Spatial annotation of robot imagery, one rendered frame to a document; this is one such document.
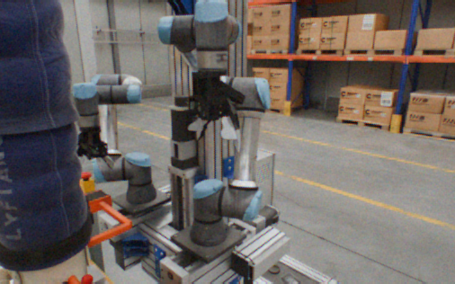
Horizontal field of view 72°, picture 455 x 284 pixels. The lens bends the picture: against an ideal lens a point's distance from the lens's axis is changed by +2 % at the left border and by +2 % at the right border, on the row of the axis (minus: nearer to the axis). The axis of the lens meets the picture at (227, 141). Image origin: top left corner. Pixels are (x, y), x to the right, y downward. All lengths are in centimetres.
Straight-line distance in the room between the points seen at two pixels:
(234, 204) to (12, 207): 67
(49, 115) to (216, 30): 41
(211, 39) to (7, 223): 62
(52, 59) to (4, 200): 33
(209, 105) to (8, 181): 47
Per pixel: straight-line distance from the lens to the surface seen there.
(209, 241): 125
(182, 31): 88
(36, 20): 78
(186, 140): 136
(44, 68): 78
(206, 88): 75
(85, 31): 445
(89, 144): 124
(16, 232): 89
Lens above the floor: 177
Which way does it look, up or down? 17 degrees down
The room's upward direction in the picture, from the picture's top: straight up
